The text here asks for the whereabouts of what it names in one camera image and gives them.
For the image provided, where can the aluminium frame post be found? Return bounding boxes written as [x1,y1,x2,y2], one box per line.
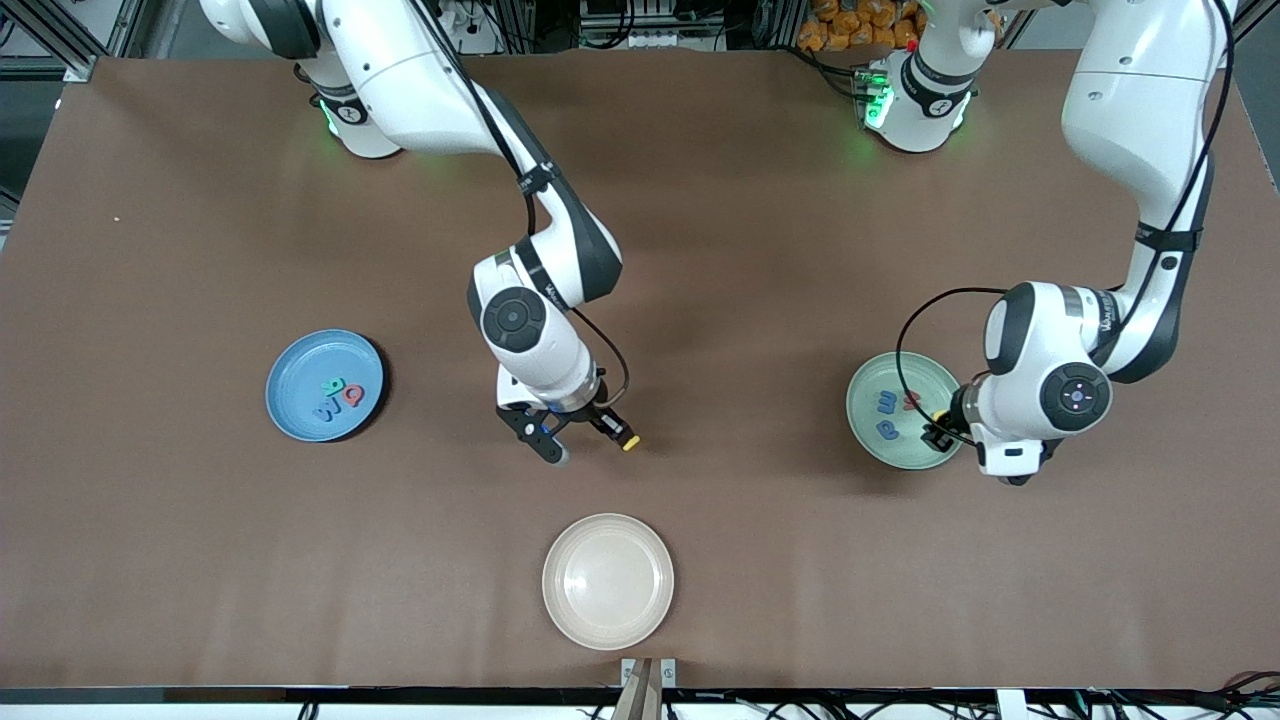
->
[1232,0,1280,46]
[0,0,101,83]

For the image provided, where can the orange bags pile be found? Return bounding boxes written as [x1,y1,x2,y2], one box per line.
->
[797,0,921,53]

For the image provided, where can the beige plate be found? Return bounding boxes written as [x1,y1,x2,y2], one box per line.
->
[541,513,675,651]

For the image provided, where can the metal table edge bracket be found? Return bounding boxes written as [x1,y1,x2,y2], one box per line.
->
[620,657,678,691]

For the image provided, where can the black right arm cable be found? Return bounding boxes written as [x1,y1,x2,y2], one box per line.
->
[405,0,631,406]

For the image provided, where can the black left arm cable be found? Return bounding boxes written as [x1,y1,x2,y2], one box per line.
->
[895,0,1236,448]

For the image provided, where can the white electronics box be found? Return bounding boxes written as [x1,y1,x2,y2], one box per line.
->
[580,0,726,51]

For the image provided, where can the brown table mat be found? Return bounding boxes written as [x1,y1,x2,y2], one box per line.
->
[0,50,1280,691]

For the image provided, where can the tan wooden stick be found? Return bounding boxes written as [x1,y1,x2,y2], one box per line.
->
[612,660,663,720]

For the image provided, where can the black cable bundle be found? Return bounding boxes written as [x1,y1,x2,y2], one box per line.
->
[1040,672,1280,720]

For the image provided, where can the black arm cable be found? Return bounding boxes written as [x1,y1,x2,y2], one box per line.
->
[405,0,631,406]
[895,0,1236,448]

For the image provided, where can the green plate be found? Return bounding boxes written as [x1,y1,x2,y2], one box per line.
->
[846,351,970,471]

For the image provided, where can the blue plate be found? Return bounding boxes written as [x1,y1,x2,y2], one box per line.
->
[265,329,385,443]

